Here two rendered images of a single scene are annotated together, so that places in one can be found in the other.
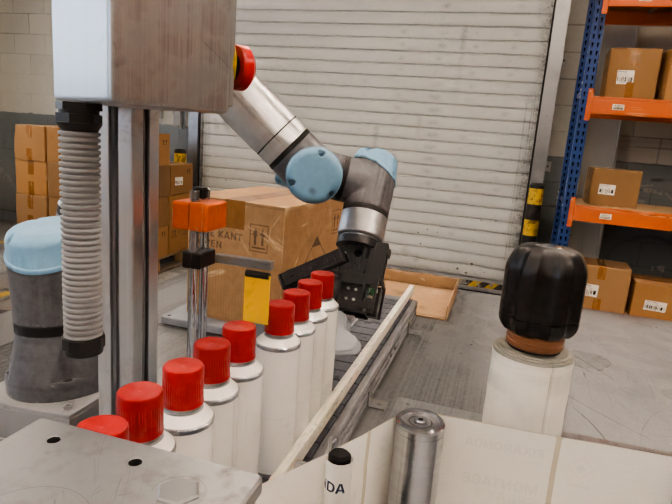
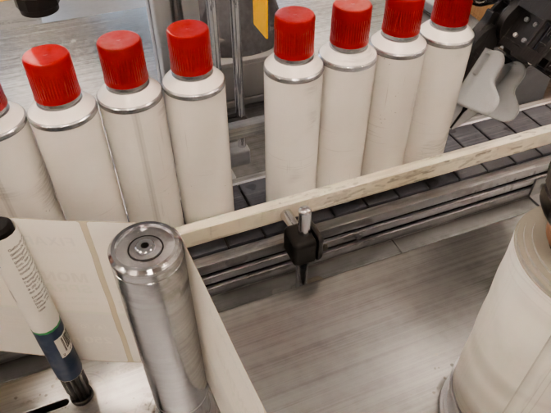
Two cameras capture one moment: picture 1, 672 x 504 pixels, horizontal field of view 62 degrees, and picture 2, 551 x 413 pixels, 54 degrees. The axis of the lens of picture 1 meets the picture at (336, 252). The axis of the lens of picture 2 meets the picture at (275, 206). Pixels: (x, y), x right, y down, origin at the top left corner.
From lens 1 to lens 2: 43 cm
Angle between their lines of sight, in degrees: 54
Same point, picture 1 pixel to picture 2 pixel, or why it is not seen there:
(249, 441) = (194, 165)
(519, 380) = (510, 288)
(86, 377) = (225, 39)
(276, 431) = (275, 169)
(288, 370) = (285, 106)
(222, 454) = (129, 164)
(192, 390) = (40, 85)
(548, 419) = (539, 376)
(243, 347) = (178, 57)
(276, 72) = not seen: outside the picture
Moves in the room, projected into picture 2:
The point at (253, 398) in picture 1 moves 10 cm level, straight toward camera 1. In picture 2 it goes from (191, 121) to (84, 179)
